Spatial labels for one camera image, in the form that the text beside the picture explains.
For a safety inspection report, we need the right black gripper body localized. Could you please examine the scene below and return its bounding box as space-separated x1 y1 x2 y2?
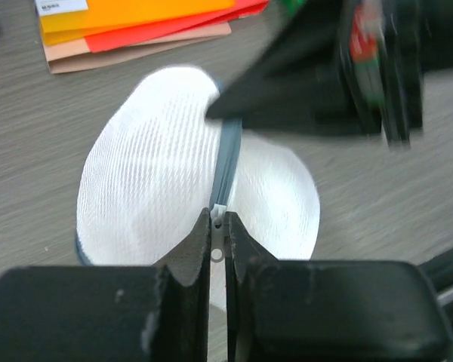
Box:
339 1 453 145

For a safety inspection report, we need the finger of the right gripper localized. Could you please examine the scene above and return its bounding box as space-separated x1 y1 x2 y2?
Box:
206 1 381 137

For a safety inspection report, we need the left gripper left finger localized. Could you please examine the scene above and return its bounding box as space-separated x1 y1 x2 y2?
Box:
0 210 211 361

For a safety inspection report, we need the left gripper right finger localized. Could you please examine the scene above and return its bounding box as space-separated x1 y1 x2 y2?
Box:
225 213 451 361

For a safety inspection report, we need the white mesh laundry bag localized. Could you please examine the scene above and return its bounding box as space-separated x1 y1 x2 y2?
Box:
73 63 322 314

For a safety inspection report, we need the orange folder stack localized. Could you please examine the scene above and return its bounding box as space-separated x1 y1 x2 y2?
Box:
35 1 268 74

